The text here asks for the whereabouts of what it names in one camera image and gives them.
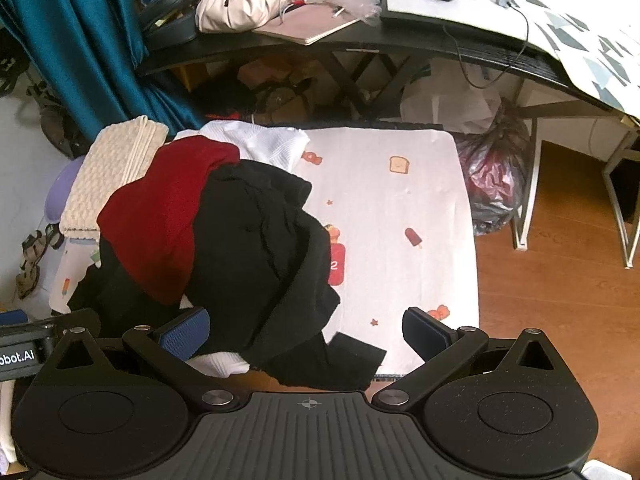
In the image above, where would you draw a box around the beige bag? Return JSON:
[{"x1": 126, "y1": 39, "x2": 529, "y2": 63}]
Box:
[{"x1": 195, "y1": 0, "x2": 299, "y2": 34}]

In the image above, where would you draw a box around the white cloth with geometric print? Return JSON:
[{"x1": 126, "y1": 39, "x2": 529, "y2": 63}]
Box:
[{"x1": 500, "y1": 0, "x2": 640, "y2": 121}]

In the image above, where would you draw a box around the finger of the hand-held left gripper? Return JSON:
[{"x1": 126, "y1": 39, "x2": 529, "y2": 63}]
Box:
[{"x1": 52, "y1": 308, "x2": 101, "y2": 337}]

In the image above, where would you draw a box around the purple stool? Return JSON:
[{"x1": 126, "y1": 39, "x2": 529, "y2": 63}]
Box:
[{"x1": 45, "y1": 157, "x2": 88, "y2": 223}]

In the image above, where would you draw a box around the red garment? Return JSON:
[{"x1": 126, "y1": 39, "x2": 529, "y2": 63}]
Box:
[{"x1": 96, "y1": 135, "x2": 241, "y2": 306}]

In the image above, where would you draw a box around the dark plastic bag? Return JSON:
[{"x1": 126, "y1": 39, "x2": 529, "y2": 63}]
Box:
[{"x1": 455, "y1": 100, "x2": 533, "y2": 236}]

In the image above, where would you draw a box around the black desk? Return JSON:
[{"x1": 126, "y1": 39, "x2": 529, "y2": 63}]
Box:
[{"x1": 135, "y1": 0, "x2": 626, "y2": 111}]

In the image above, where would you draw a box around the clear plastic bag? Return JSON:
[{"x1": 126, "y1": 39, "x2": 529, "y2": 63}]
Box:
[{"x1": 335, "y1": 0, "x2": 383, "y2": 26}]

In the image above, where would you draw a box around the pair of sandals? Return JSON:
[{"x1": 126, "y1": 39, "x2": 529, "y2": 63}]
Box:
[{"x1": 15, "y1": 230, "x2": 63, "y2": 301}]

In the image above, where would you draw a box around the white metal table frame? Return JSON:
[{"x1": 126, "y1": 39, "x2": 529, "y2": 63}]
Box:
[{"x1": 510, "y1": 105, "x2": 640, "y2": 268}]

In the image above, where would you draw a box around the white printed tablecloth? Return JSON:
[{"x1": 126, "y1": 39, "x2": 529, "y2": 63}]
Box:
[{"x1": 50, "y1": 127, "x2": 481, "y2": 378}]

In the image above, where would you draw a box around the cardboard box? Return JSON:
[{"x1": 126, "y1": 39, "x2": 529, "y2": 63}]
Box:
[{"x1": 235, "y1": 57, "x2": 321, "y2": 121}]

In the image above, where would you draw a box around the pink notebook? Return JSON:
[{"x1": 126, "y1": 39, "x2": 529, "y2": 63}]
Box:
[{"x1": 252, "y1": 2, "x2": 361, "y2": 46}]

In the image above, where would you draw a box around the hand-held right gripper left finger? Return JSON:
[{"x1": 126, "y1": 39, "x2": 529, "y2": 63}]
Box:
[{"x1": 50, "y1": 306, "x2": 237, "y2": 409}]

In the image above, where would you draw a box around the black garment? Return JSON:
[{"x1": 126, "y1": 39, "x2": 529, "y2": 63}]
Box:
[{"x1": 67, "y1": 160, "x2": 388, "y2": 392}]

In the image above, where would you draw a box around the cream knit folded cloth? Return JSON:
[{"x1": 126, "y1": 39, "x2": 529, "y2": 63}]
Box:
[{"x1": 59, "y1": 115, "x2": 170, "y2": 233}]

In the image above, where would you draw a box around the white waffle garment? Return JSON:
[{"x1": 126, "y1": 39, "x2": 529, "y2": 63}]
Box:
[{"x1": 172, "y1": 120, "x2": 310, "y2": 176}]

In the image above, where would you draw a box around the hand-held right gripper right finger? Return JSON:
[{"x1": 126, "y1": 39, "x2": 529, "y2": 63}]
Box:
[{"x1": 371, "y1": 306, "x2": 567, "y2": 409}]

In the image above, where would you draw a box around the teal curtain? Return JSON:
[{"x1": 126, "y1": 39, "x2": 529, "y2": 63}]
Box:
[{"x1": 0, "y1": 0, "x2": 206, "y2": 146}]

